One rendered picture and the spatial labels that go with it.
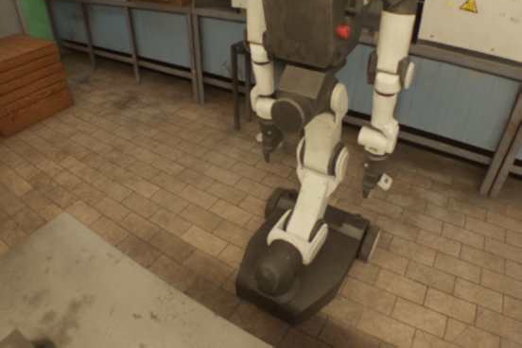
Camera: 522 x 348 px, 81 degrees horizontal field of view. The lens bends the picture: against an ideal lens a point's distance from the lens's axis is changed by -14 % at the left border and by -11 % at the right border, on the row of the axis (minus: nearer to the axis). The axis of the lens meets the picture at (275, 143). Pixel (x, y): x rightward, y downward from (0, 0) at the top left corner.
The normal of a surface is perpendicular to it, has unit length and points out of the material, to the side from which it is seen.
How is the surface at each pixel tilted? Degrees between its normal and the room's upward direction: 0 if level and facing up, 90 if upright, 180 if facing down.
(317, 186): 60
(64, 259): 0
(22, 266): 0
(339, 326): 0
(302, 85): 45
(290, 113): 90
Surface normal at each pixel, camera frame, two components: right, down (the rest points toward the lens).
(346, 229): -0.35, -0.26
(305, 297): 0.02, -0.83
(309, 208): -0.44, 0.00
